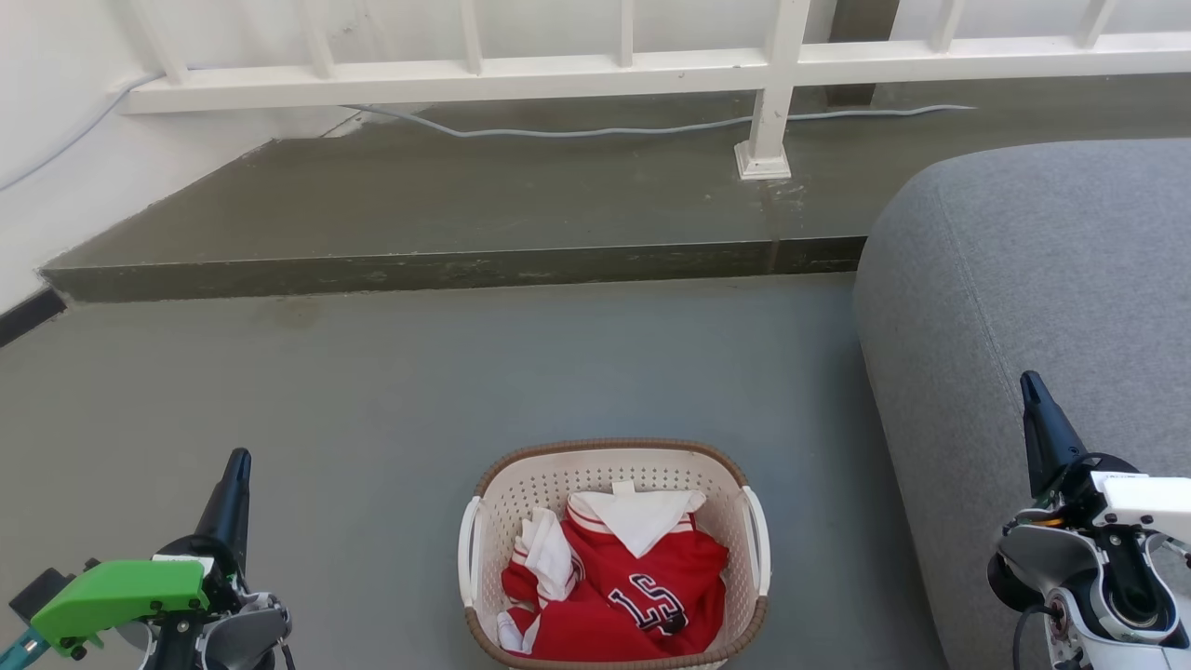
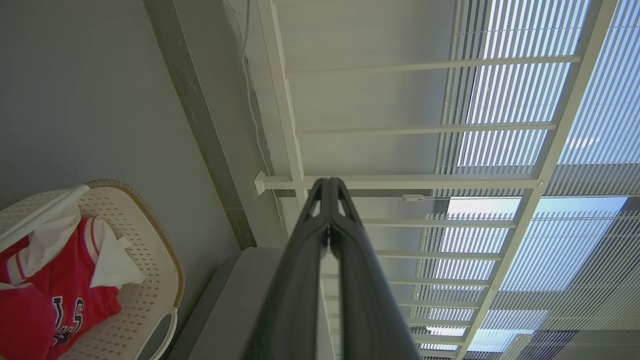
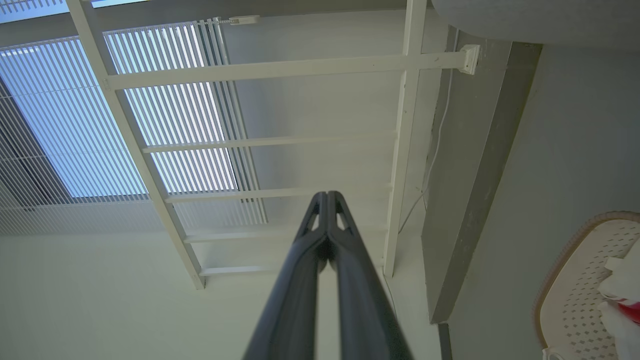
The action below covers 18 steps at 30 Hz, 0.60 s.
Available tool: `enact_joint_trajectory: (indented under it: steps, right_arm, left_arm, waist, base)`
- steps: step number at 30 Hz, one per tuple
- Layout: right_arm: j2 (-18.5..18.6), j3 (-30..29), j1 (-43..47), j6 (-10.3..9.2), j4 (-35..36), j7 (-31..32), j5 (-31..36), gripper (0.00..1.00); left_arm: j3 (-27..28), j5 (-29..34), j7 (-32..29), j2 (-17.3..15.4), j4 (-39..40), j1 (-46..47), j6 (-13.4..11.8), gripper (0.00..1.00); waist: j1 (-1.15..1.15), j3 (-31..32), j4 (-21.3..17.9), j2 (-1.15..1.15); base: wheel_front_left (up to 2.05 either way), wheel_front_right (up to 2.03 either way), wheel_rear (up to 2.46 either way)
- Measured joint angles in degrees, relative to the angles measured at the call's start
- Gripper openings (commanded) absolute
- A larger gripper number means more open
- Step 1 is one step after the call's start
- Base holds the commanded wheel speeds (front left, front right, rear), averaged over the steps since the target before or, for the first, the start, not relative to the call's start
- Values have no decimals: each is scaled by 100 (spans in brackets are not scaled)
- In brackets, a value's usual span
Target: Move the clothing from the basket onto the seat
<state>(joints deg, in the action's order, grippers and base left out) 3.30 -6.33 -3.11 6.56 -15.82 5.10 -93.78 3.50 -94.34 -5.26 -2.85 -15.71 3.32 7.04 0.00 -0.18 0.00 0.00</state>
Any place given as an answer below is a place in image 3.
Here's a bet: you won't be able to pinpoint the white railing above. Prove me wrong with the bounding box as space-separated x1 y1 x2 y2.
65 0 481 291

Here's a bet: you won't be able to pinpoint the white window blinds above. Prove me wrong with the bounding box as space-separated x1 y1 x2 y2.
0 0 268 236

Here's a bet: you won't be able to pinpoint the white blind rail bracket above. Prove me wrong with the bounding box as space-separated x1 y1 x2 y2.
215 15 261 26

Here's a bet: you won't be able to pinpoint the thin grey wall cable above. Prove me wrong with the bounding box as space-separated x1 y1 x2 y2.
385 30 457 321

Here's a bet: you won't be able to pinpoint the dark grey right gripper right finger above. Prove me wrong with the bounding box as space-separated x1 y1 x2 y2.
328 191 414 360

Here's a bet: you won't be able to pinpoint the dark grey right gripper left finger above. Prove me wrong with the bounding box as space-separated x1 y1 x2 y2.
243 191 329 360

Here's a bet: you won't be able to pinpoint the white laundry basket brown rim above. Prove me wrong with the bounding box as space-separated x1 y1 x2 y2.
534 211 640 360

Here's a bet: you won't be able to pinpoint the black baseboard strip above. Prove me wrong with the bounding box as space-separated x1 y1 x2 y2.
437 322 453 360

